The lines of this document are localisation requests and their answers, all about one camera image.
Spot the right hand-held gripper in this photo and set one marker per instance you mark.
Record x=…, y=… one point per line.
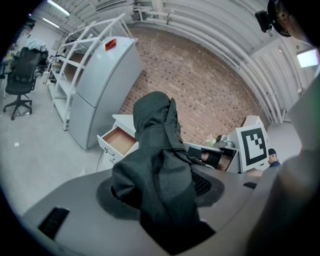
x=252, y=147

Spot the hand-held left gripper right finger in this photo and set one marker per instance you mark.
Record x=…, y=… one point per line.
x=235, y=212

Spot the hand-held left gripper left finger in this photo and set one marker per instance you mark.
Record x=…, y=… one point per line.
x=100, y=232

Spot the black cloth item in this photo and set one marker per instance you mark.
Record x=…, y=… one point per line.
x=155, y=175

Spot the wooden drawer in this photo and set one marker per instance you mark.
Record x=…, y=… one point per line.
x=117, y=141

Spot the white desk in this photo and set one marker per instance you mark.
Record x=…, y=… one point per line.
x=122, y=121

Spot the white side table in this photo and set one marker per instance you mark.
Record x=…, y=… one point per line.
x=252, y=121

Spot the cream flowers green leaves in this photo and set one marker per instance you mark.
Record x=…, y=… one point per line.
x=211, y=140

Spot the grey refrigerator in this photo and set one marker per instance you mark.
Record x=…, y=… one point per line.
x=100, y=82

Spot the white ceiling pipes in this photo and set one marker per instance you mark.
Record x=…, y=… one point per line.
x=155, y=17

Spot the red paper tag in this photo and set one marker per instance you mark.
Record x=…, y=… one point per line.
x=110, y=45

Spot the black office chair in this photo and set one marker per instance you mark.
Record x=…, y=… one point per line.
x=22, y=65

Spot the pale green garment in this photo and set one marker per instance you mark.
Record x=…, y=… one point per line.
x=35, y=44

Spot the white ceiling light tube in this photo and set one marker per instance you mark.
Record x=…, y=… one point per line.
x=51, y=22
x=58, y=7

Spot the black head-mounted camera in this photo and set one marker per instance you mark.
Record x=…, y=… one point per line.
x=262, y=21

